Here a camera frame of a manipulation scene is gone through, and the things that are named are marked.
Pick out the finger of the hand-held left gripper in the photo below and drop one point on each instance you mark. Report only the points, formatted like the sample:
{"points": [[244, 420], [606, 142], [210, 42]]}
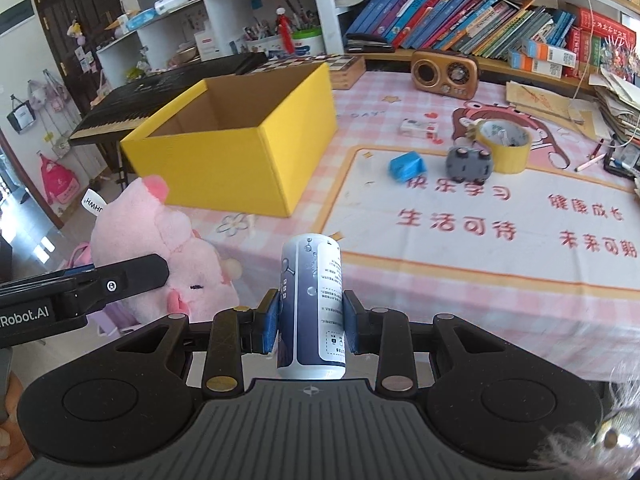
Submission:
{"points": [[130, 275]]}

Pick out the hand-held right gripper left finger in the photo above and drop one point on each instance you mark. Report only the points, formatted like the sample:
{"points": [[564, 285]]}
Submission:
{"points": [[269, 322]]}

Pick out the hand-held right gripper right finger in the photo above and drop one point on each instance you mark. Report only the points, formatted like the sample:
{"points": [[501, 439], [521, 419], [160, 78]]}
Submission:
{"points": [[353, 325]]}

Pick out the pink plush pig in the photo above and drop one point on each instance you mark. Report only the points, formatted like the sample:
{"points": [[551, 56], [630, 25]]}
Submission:
{"points": [[145, 240]]}

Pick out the blue white can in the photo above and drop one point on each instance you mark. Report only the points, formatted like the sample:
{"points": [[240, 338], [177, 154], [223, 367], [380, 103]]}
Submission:
{"points": [[311, 285]]}

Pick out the yellow cardboard box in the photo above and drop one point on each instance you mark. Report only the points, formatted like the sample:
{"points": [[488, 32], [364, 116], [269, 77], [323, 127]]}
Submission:
{"points": [[225, 170]]}

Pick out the blue toy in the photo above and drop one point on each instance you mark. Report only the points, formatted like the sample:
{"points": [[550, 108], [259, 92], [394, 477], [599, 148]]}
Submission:
{"points": [[406, 167]]}

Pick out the grey toy car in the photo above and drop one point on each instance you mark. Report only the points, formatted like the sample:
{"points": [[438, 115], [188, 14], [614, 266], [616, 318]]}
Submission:
{"points": [[469, 165]]}

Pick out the small white box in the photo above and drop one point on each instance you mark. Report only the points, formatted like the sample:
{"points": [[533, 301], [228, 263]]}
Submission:
{"points": [[419, 130]]}

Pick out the yellow tape roll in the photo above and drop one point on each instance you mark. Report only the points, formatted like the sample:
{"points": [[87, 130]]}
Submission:
{"points": [[510, 157]]}

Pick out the pink checked cloth desktop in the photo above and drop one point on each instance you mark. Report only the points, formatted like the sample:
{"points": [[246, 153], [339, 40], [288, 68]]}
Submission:
{"points": [[450, 270]]}

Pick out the pink backpack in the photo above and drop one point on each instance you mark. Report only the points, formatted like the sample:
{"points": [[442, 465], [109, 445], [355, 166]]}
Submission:
{"points": [[59, 180]]}

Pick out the black electronic keyboard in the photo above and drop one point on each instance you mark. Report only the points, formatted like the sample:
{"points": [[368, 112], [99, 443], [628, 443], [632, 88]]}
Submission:
{"points": [[130, 100]]}

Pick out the white tote bag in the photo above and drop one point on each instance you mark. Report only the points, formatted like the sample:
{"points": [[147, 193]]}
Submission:
{"points": [[21, 116]]}

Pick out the white box with red label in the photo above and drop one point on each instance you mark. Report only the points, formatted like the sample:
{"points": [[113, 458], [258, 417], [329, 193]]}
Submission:
{"points": [[206, 45]]}

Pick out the wooden chessboard box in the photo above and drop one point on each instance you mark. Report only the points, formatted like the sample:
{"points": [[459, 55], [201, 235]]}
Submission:
{"points": [[345, 67]]}

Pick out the white and blue pen holder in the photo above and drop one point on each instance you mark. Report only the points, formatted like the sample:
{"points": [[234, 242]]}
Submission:
{"points": [[265, 45]]}

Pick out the brown retro radio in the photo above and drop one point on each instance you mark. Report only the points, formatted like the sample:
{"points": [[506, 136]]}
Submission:
{"points": [[444, 74]]}

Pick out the dark wooden door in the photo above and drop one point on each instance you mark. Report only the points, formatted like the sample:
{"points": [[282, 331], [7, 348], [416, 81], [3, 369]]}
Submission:
{"points": [[75, 5]]}

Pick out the green and white pen holder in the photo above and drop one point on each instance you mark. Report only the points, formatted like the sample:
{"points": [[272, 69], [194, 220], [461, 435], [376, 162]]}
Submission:
{"points": [[309, 42]]}

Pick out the black stapler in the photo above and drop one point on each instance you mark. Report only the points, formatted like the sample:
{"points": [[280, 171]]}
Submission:
{"points": [[367, 42]]}

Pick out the pink pen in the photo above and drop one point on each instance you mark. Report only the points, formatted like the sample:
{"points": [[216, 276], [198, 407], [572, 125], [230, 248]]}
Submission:
{"points": [[590, 162]]}

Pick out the brown paper envelopes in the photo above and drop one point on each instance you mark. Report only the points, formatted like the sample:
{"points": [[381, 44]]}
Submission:
{"points": [[540, 105]]}

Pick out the dark pen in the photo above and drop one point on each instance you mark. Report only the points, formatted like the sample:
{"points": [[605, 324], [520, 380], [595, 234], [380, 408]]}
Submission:
{"points": [[598, 149]]}

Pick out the orange and white carton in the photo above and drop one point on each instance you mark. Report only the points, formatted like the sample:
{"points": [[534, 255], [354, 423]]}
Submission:
{"points": [[535, 66], [550, 52]]}

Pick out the white shelf unit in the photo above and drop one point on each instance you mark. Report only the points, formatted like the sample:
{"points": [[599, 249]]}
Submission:
{"points": [[320, 5]]}

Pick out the row of colourful books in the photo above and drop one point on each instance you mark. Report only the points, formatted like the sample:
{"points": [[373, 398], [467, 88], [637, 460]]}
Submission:
{"points": [[450, 15]]}

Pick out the stack of loose papers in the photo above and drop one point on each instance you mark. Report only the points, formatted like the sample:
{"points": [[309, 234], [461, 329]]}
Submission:
{"points": [[620, 105]]}

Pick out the red book set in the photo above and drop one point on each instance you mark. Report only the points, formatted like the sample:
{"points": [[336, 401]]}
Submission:
{"points": [[600, 35]]}

